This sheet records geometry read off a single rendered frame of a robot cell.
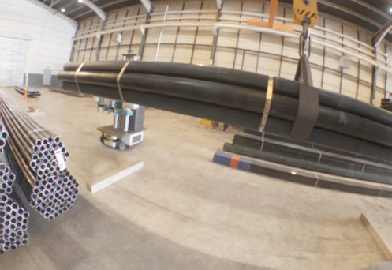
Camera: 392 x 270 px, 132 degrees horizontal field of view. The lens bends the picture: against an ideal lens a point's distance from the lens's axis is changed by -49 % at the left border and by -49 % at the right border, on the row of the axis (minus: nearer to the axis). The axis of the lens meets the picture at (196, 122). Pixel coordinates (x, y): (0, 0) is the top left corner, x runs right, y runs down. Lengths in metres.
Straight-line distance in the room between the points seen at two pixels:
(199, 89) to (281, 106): 0.58
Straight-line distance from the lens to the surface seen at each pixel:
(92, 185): 2.03
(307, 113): 1.20
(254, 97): 1.15
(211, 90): 1.19
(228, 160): 3.21
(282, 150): 4.31
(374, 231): 2.85
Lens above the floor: 1.21
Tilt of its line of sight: 10 degrees down
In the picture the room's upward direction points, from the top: 10 degrees clockwise
